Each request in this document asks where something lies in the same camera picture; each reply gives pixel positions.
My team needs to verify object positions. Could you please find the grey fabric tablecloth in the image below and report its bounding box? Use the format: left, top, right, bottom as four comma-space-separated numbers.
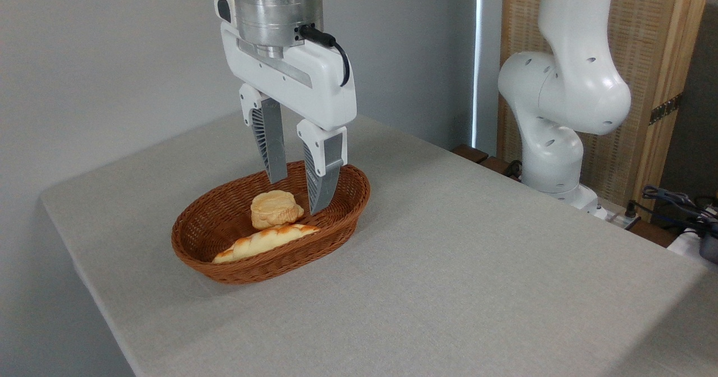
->
39, 111, 718, 377

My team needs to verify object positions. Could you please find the dark metal screen hinge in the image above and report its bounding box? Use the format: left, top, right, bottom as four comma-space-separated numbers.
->
649, 93, 684, 126

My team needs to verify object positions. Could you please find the round bread bun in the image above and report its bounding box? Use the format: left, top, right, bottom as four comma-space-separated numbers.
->
250, 190, 305, 231

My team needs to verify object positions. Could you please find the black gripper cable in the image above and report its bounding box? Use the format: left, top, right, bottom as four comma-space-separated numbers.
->
297, 25, 351, 88

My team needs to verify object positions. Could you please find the long bread loaf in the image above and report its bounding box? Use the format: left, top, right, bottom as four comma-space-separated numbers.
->
212, 223, 321, 264

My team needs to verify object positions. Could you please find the brown wicker oval basket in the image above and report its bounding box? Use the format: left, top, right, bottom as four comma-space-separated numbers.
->
171, 160, 371, 285

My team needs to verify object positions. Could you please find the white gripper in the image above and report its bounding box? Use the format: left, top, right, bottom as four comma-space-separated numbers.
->
214, 0, 358, 216

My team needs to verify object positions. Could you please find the wooden rattan folding screen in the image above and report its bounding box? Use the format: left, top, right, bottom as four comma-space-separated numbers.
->
496, 0, 714, 223

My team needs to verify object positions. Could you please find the bundle of dark cables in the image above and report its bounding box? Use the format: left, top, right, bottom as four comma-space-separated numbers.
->
641, 185, 718, 237

